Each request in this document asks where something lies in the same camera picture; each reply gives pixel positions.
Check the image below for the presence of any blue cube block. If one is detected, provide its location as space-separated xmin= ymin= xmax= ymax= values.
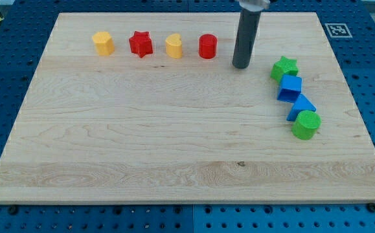
xmin=277 ymin=74 xmax=302 ymax=103

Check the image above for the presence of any wooden board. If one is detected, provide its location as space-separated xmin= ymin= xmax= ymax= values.
xmin=0 ymin=12 xmax=375 ymax=205

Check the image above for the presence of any yellow heart block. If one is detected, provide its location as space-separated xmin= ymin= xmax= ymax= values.
xmin=165 ymin=33 xmax=183 ymax=59

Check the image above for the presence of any red cylinder block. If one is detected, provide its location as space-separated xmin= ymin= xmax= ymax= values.
xmin=198 ymin=34 xmax=218 ymax=59

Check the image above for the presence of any red star block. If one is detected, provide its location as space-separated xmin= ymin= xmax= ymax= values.
xmin=129 ymin=31 xmax=153 ymax=58

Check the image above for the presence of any yellow hexagon block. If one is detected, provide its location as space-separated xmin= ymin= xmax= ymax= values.
xmin=92 ymin=31 xmax=115 ymax=56

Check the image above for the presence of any green star block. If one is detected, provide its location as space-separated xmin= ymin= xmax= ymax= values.
xmin=270 ymin=56 xmax=299 ymax=83

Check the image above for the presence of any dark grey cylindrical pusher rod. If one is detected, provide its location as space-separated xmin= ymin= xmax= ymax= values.
xmin=232 ymin=8 xmax=261 ymax=69

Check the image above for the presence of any blue triangle block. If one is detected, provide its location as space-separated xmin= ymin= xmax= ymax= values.
xmin=286 ymin=94 xmax=317 ymax=122

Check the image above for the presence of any green cylinder block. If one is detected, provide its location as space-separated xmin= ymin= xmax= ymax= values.
xmin=291 ymin=110 xmax=321 ymax=140

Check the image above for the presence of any white fiducial marker tag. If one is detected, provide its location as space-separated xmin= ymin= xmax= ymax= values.
xmin=325 ymin=23 xmax=352 ymax=38

